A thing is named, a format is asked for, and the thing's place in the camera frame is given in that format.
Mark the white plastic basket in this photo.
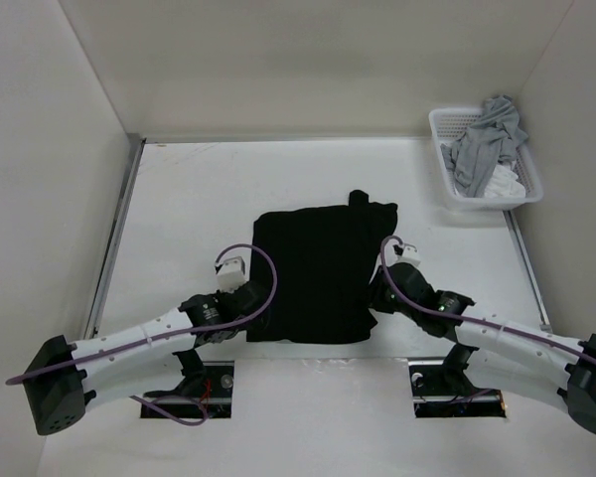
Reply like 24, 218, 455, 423
428, 107, 543, 212

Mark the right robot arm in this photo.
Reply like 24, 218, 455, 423
369, 262, 596, 435

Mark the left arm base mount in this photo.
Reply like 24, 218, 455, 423
140, 355, 235, 424

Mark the grey tank top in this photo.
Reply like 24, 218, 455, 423
441, 95, 528, 198

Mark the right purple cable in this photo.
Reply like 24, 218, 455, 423
379, 235, 596, 374

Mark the black tank top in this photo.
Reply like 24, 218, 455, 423
246, 190, 398, 345

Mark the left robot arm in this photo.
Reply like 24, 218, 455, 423
22, 281, 276, 436

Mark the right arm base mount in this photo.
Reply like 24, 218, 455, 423
408, 345, 506, 418

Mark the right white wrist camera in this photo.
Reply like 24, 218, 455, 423
393, 243, 421, 267

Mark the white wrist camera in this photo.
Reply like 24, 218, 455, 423
215, 256, 247, 293
393, 243, 421, 267

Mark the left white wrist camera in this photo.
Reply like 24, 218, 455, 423
215, 256, 247, 293

